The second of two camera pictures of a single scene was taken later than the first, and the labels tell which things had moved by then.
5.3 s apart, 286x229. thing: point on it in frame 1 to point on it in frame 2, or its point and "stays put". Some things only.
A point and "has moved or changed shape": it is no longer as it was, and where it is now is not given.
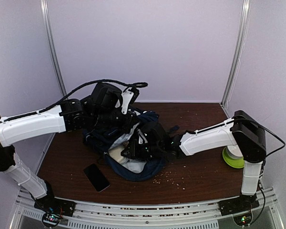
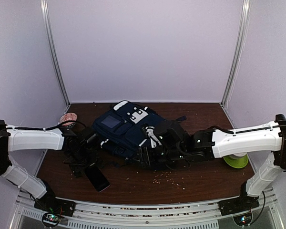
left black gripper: (132, 119) to (94, 159)
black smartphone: (97, 177) stays put
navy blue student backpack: (134, 150) has moved or changed shape
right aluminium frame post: (240, 50) stays put
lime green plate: (235, 163) stays put
